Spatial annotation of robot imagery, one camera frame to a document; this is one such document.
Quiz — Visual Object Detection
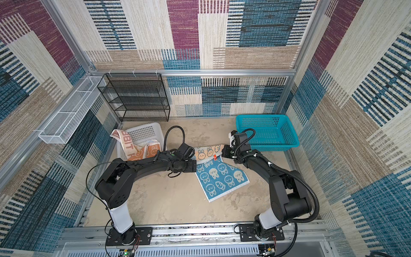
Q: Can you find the teal plastic basket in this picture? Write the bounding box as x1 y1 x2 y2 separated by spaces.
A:
235 114 300 152

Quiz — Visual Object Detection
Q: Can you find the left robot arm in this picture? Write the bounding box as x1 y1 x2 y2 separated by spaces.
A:
95 151 197 244

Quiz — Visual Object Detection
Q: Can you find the aluminium front rail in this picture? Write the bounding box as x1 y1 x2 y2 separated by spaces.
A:
56 220 331 251

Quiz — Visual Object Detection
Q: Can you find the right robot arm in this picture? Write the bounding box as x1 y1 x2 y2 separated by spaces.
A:
222 145 313 240

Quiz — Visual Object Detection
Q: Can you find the blue bunny towel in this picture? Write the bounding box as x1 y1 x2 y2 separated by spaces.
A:
193 145 249 202

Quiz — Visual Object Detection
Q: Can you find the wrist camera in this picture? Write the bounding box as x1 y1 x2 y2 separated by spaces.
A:
229 130 248 148
174 143 195 160

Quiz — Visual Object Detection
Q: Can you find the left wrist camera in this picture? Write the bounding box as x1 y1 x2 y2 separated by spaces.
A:
174 143 195 160

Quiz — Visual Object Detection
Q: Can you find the white mesh wall tray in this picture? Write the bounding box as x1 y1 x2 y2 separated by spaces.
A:
39 76 102 144

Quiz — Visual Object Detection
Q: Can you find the orange rabbit towel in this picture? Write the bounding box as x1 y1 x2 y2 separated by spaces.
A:
110 129 162 161

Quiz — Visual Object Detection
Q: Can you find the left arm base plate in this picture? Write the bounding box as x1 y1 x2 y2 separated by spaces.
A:
106 227 153 246

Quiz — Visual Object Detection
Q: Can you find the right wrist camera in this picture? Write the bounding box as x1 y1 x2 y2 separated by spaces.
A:
229 130 248 148

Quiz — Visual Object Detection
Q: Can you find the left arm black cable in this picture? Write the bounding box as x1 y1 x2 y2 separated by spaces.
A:
163 125 186 152

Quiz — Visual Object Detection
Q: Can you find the white plastic basket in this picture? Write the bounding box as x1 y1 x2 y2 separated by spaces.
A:
117 123 164 158

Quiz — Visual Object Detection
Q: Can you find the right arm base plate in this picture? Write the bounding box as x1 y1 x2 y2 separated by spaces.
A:
234 223 285 242

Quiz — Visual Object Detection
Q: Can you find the black wire shelf rack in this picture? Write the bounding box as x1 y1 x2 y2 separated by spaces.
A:
97 73 171 122

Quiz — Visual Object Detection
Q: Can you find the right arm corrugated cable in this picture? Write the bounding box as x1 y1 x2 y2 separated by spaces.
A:
233 128 320 224

